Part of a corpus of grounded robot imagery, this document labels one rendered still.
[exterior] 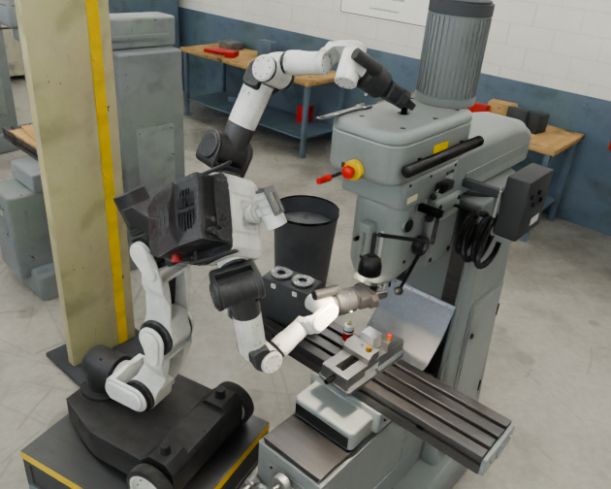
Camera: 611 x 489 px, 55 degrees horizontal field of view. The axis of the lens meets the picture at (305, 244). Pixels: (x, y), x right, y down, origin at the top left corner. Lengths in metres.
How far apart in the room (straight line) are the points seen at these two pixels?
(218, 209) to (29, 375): 2.29
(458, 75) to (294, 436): 1.38
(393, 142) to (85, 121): 1.88
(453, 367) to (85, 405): 1.55
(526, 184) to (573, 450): 2.01
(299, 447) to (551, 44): 4.75
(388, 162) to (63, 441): 1.83
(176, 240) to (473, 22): 1.10
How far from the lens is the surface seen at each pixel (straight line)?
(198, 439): 2.45
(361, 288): 2.10
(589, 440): 3.76
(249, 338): 1.84
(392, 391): 2.24
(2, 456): 3.39
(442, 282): 2.44
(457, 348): 2.59
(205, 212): 1.69
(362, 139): 1.71
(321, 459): 2.23
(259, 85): 1.84
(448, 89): 1.99
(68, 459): 2.73
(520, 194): 1.98
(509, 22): 6.28
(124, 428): 2.56
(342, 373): 2.15
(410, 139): 1.69
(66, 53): 3.05
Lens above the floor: 2.37
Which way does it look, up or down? 28 degrees down
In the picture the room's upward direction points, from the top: 5 degrees clockwise
